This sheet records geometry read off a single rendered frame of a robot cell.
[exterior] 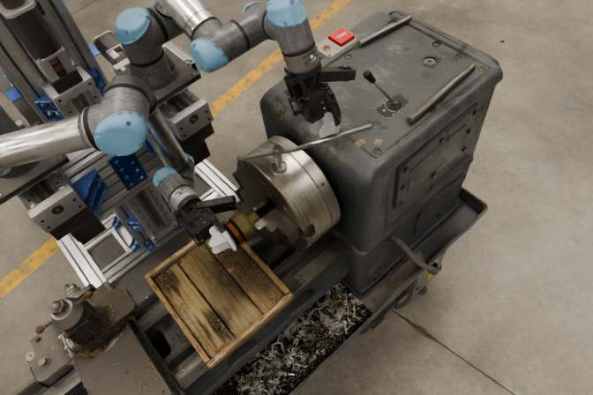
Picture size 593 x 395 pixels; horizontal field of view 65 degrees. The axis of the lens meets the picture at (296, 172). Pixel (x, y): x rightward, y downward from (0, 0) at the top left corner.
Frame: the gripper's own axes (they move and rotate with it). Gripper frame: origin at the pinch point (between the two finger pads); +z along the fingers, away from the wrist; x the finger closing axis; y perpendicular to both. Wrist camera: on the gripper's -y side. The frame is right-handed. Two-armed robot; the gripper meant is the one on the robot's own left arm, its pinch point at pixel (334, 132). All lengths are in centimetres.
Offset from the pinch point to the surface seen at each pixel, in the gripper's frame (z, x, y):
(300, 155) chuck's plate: 5.2, -7.8, 7.4
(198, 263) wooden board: 34, -32, 42
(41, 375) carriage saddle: 31, -32, 93
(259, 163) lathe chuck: 3.4, -13.1, 16.6
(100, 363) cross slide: 29, -19, 78
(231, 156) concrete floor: 86, -154, -19
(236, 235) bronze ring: 17.2, -12.0, 31.6
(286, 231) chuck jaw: 19.0, -3.3, 21.5
